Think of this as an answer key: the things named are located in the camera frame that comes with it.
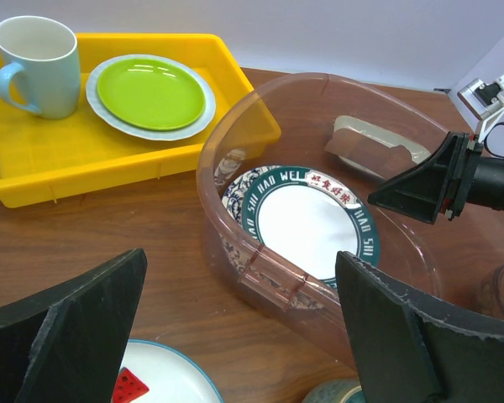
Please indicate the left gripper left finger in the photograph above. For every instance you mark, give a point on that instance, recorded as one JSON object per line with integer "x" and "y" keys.
{"x": 66, "y": 343}

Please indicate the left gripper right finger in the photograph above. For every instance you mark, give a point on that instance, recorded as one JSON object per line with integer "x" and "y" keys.
{"x": 409, "y": 346}

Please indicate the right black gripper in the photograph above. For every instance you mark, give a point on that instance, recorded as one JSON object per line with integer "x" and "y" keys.
{"x": 445, "y": 182}

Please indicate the watermelon pattern plate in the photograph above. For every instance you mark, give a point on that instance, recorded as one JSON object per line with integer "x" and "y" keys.
{"x": 153, "y": 372}

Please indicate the green rim lettered plate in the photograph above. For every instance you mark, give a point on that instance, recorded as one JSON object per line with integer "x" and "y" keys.
{"x": 307, "y": 217}

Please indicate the blue floral plate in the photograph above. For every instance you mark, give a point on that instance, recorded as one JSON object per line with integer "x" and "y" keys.
{"x": 232, "y": 200}

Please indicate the clear plastic bin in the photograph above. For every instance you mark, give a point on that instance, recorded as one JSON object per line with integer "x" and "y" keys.
{"x": 288, "y": 121}

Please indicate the light blue rectangular dish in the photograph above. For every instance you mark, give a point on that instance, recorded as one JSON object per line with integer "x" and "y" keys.
{"x": 372, "y": 149}

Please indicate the teal ceramic mug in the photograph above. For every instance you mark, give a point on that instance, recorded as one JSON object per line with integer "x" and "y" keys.
{"x": 336, "y": 391}

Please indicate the dark bowl under patterned bowl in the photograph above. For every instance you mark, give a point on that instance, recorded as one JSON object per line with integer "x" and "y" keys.
{"x": 491, "y": 294}

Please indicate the yellow plastic tray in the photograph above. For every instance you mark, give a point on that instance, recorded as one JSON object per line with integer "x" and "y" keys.
{"x": 46, "y": 160}

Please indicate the grey rimmed plate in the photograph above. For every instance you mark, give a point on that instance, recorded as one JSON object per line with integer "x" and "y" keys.
{"x": 174, "y": 135}

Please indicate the lime green plate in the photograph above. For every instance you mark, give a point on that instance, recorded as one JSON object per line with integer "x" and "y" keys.
{"x": 150, "y": 92}

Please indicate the light blue white mug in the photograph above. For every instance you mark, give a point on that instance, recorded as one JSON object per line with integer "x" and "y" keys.
{"x": 41, "y": 73}

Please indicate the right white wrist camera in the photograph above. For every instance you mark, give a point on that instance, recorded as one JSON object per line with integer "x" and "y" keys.
{"x": 486, "y": 102}

